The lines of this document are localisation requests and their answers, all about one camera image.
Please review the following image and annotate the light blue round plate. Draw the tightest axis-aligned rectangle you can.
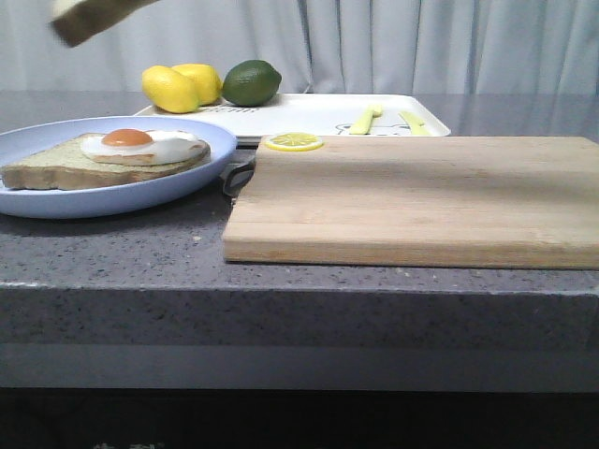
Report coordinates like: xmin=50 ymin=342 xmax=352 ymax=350
xmin=1 ymin=116 xmax=237 ymax=219

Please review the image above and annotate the bread slice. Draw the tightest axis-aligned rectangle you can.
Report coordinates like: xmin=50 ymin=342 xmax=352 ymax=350
xmin=50 ymin=0 xmax=154 ymax=48
xmin=1 ymin=132 xmax=211 ymax=190

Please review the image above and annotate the yellow lemon front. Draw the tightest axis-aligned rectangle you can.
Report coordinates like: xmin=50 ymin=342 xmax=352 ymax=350
xmin=141 ymin=65 xmax=200 ymax=113

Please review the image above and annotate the green lime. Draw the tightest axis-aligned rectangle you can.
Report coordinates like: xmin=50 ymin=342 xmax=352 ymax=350
xmin=222 ymin=60 xmax=282 ymax=107

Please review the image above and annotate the fried egg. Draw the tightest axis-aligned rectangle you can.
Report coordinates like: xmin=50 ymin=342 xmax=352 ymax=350
xmin=80 ymin=128 xmax=210 ymax=166

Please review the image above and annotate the white rectangular tray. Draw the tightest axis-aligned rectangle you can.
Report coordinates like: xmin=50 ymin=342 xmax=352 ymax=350
xmin=132 ymin=93 xmax=452 ymax=146

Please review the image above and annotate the wooden cutting board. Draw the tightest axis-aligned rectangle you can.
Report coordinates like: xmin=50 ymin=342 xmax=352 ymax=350
xmin=223 ymin=137 xmax=598 ymax=269

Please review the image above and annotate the yellow-green plastic fork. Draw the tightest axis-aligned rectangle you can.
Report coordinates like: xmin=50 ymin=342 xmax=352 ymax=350
xmin=348 ymin=104 xmax=383 ymax=136

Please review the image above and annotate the yellow lemon rear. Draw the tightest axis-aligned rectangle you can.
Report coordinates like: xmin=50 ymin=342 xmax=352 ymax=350
xmin=172 ymin=64 xmax=223 ymax=106

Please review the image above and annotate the yellow lemon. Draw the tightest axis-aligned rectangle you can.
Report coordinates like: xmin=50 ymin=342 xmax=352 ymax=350
xmin=141 ymin=65 xmax=200 ymax=113
xmin=172 ymin=64 xmax=223 ymax=106

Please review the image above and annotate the lemon slice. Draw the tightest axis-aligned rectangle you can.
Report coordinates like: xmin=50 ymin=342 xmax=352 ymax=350
xmin=264 ymin=132 xmax=324 ymax=152

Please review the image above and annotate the yellow-green plastic knife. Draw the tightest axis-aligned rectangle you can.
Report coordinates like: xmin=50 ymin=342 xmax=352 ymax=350
xmin=399 ymin=110 xmax=431 ymax=136

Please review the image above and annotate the white curtain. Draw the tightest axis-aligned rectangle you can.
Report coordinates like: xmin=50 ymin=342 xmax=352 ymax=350
xmin=1 ymin=1 xmax=598 ymax=94

